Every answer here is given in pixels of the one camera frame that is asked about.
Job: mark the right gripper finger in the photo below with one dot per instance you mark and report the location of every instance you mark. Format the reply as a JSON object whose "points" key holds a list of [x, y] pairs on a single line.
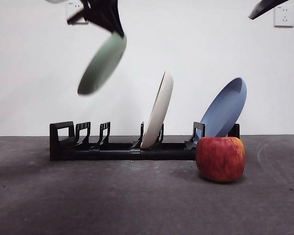
{"points": [[267, 7]]}

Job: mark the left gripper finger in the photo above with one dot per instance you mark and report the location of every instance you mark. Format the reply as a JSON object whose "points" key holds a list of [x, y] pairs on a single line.
{"points": [[101, 14], [118, 19]]}

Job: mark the green plate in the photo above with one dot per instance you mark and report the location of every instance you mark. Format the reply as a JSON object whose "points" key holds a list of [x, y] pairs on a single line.
{"points": [[100, 66]]}

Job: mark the red apple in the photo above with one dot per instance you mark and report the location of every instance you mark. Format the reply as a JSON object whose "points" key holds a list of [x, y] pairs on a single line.
{"points": [[220, 159]]}

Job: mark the cream plate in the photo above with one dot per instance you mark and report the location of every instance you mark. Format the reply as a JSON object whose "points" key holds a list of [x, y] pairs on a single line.
{"points": [[158, 110]]}

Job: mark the blue plate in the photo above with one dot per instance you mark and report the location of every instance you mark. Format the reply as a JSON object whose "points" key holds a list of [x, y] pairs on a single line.
{"points": [[224, 110]]}

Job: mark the black plate rack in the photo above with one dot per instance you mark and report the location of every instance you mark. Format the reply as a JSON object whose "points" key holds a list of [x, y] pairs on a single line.
{"points": [[117, 154]]}

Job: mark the white wall socket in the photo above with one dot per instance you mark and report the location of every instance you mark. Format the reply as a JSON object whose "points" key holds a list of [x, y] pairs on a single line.
{"points": [[284, 21], [71, 8]]}

